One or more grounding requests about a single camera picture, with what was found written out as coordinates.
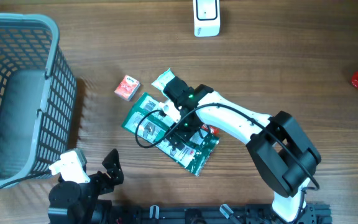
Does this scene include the mint toilet wipes pack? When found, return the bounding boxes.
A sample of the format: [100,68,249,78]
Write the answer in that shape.
[152,69,175,92]

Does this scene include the black mounting rail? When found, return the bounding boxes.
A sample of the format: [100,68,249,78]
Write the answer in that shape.
[98,198,333,224]

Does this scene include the red Nescafe sachet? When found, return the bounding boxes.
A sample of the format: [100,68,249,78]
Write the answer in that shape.
[201,124,219,135]

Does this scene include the grey plastic basket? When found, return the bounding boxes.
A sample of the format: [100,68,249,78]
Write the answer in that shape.
[0,13,77,185]

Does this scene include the white barcode scanner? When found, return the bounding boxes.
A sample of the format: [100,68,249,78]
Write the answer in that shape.
[193,0,221,37]

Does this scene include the green 3M gloves pack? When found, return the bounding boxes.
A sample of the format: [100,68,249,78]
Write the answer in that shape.
[122,93,219,176]

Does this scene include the small red tissue pack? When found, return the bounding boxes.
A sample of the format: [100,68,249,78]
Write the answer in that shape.
[114,75,140,101]

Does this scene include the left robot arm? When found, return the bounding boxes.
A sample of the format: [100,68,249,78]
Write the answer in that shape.
[48,148,124,223]

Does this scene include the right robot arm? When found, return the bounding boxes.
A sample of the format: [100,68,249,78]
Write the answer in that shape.
[157,77,321,223]

